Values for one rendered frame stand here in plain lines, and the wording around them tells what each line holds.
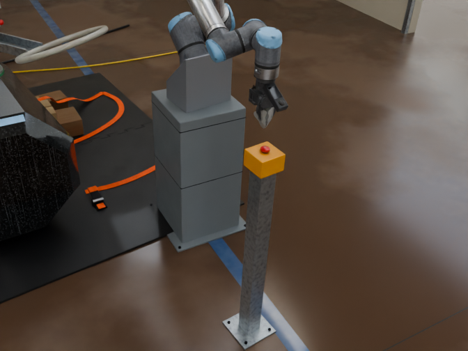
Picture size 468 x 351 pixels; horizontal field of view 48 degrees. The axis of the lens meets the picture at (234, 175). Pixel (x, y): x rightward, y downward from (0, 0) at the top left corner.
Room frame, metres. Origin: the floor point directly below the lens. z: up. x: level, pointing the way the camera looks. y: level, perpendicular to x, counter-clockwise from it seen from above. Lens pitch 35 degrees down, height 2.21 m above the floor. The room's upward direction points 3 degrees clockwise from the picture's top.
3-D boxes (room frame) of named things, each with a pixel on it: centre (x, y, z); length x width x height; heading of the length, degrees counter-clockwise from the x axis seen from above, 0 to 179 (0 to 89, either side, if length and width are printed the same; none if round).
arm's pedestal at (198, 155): (2.64, 0.22, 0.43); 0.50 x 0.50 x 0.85; 31
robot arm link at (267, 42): (1.80, -0.10, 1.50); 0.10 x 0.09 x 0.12; 19
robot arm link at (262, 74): (1.79, -0.10, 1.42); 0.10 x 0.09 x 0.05; 126
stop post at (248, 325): (1.78, -0.12, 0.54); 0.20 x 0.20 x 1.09; 37
